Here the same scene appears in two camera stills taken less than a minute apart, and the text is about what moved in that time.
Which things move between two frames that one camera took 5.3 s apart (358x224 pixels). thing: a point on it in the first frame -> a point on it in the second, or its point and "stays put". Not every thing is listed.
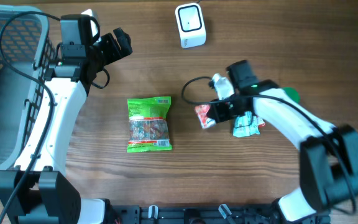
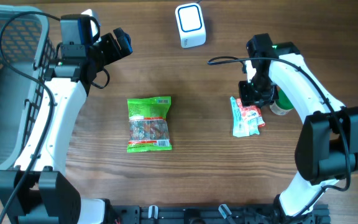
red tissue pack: [205, 122] -> [250, 112]
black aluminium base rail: [261, 213] stays put
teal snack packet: [245, 125] stays put
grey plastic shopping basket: [9, 99] stays put
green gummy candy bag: [148, 124] stays put
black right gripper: [220, 115] -> [247, 99]
